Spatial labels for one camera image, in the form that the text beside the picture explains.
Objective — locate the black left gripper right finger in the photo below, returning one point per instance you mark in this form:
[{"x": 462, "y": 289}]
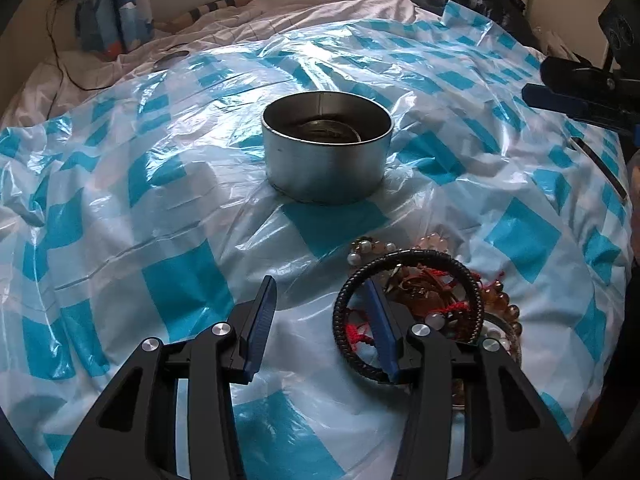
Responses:
[{"x": 389, "y": 323}]

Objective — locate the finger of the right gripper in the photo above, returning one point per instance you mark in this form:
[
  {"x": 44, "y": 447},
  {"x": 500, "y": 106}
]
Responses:
[
  {"x": 589, "y": 83},
  {"x": 606, "y": 116}
]

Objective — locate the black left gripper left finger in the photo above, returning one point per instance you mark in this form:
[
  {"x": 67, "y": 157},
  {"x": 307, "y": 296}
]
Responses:
[{"x": 251, "y": 322}]

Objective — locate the round silver metal tin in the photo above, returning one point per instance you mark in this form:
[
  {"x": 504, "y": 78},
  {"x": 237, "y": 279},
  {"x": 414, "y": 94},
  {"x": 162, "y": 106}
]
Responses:
[{"x": 326, "y": 147}]

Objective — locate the smartphone on bed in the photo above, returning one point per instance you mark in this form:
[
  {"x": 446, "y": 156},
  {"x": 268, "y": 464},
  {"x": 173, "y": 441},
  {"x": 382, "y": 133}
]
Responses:
[{"x": 599, "y": 162}]

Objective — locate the black plastic bag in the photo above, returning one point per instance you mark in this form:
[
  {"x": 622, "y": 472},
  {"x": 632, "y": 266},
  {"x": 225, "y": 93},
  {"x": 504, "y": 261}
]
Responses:
[{"x": 509, "y": 15}]

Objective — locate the blue white checkered plastic sheet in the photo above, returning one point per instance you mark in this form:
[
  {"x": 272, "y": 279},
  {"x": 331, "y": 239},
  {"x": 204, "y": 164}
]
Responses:
[{"x": 145, "y": 211}]

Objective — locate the round silver tin lid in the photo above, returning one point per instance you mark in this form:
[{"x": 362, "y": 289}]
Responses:
[{"x": 170, "y": 59}]

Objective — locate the striped pillow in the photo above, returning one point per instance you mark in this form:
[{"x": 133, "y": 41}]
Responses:
[{"x": 190, "y": 17}]

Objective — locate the white bed sheet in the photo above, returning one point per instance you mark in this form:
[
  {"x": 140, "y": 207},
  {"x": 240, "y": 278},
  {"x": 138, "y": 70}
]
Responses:
[{"x": 44, "y": 95}]

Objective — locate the blue cartoon curtain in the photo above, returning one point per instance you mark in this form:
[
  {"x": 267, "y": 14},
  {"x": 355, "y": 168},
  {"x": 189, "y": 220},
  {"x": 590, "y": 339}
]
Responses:
[{"x": 109, "y": 28}]

